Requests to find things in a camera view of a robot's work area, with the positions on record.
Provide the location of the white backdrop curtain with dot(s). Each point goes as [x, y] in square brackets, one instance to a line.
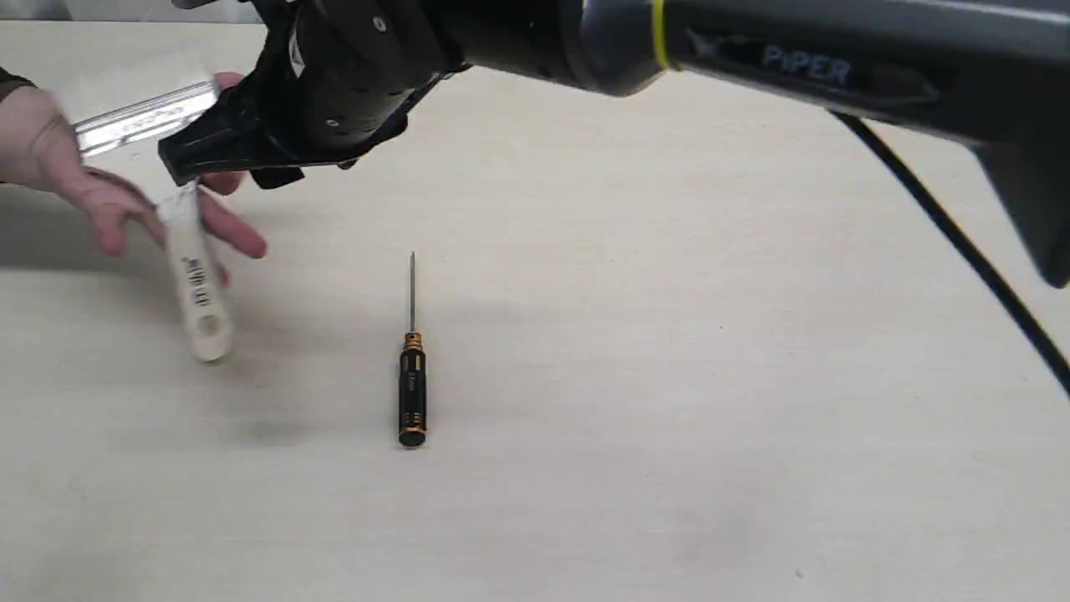
[129, 11]

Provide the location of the person's bare open hand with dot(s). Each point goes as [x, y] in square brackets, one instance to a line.
[39, 151]

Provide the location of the black and gold screwdriver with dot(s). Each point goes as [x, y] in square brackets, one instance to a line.
[412, 389]

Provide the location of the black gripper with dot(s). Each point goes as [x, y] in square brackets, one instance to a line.
[334, 80]

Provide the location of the wide wooden-handled paint brush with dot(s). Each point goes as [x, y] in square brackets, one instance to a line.
[120, 137]

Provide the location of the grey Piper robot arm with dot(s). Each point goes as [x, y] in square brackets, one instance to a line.
[991, 75]

